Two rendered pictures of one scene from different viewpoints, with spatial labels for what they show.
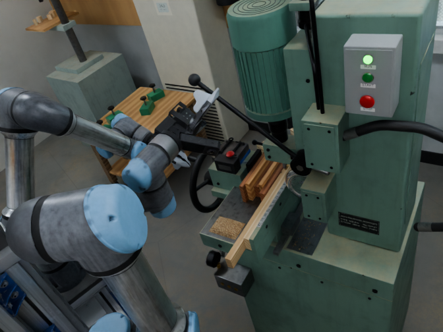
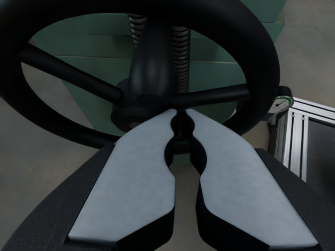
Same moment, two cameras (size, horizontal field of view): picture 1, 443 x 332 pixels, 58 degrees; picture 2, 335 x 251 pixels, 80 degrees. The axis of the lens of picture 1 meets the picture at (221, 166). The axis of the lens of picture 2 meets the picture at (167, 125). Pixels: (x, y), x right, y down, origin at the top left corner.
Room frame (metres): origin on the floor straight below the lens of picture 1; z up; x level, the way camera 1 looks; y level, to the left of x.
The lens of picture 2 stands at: (1.31, 0.17, 1.01)
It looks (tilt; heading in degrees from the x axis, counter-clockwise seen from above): 63 degrees down; 229
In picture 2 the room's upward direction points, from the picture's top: 2 degrees clockwise
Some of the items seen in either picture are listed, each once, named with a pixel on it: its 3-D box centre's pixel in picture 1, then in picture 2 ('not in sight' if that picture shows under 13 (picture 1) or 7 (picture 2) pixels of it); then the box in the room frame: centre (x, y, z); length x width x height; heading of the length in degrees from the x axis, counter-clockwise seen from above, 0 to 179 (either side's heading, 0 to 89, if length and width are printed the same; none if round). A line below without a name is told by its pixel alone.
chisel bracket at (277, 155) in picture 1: (287, 151); not in sight; (1.02, -0.22, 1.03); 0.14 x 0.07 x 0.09; 49
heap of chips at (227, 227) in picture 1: (226, 225); not in sight; (0.88, 0.04, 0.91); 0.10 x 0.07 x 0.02; 49
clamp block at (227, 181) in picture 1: (235, 168); not in sight; (1.14, -0.05, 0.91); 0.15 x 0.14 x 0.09; 139
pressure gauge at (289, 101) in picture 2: (214, 260); (273, 100); (0.97, 0.12, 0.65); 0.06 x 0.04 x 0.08; 139
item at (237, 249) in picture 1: (271, 196); not in sight; (0.94, -0.13, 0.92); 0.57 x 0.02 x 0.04; 139
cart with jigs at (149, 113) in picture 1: (149, 138); not in sight; (2.49, 0.45, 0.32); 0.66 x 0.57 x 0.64; 138
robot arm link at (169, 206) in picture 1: (152, 197); not in sight; (0.81, 0.20, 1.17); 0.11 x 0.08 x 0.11; 81
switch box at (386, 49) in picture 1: (372, 76); not in sight; (0.71, -0.36, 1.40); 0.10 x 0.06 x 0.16; 49
